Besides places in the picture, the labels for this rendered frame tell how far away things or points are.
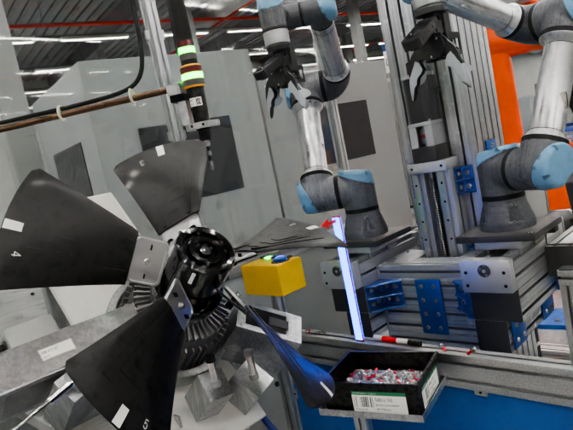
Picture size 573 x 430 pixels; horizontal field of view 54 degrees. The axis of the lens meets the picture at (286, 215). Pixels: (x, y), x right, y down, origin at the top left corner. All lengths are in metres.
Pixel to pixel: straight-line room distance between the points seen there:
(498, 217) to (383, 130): 4.32
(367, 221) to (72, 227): 1.09
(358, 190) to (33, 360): 1.19
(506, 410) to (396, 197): 4.72
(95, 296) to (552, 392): 0.96
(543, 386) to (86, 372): 0.86
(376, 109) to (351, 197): 4.02
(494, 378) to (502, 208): 0.53
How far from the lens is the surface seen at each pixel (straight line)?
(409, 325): 1.92
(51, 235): 1.09
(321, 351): 1.59
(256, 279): 1.64
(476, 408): 1.40
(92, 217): 1.10
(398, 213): 5.98
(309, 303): 2.37
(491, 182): 1.66
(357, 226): 1.90
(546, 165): 1.54
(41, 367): 1.07
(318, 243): 1.23
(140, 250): 1.10
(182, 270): 1.06
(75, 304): 1.29
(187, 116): 1.16
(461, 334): 1.82
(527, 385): 1.29
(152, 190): 1.27
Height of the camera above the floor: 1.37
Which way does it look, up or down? 6 degrees down
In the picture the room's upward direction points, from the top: 12 degrees counter-clockwise
